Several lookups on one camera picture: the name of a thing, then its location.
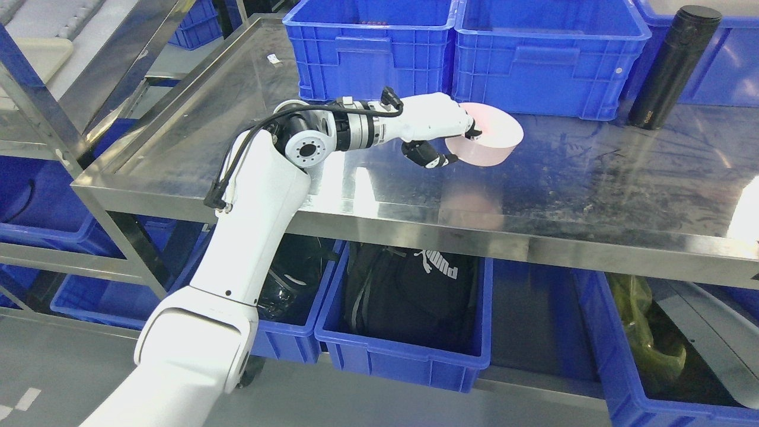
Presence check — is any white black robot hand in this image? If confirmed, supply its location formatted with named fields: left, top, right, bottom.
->
left=374, top=92, right=483, bottom=168

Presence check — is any blue crate lower right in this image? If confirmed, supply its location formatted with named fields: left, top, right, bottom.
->
left=572, top=269, right=757, bottom=426

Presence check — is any black helmet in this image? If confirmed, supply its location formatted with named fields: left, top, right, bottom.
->
left=257, top=233, right=338, bottom=325

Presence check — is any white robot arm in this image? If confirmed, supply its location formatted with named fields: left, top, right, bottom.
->
left=83, top=103, right=320, bottom=426

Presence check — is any blue plastic crate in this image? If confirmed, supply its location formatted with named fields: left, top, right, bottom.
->
left=452, top=1, right=651, bottom=122
left=282, top=1, right=458, bottom=101
left=621, top=1, right=758, bottom=108

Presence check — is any black puma backpack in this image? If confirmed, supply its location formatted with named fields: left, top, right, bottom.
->
left=341, top=243, right=479, bottom=352

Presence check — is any blue crate lower left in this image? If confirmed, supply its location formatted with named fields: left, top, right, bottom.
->
left=50, top=274, right=160, bottom=330

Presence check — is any blue crate with backpack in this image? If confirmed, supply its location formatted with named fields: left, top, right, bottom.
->
left=314, top=241, right=494, bottom=394

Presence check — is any pink plastic bowl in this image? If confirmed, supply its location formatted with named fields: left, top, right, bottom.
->
left=445, top=103, right=524, bottom=167

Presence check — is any black thermos bottle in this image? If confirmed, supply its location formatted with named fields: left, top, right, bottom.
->
left=627, top=5, right=723, bottom=130

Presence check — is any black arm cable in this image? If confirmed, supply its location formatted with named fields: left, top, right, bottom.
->
left=203, top=87, right=404, bottom=210

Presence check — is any stainless steel shelf table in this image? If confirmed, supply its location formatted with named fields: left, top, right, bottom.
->
left=72, top=14, right=758, bottom=289

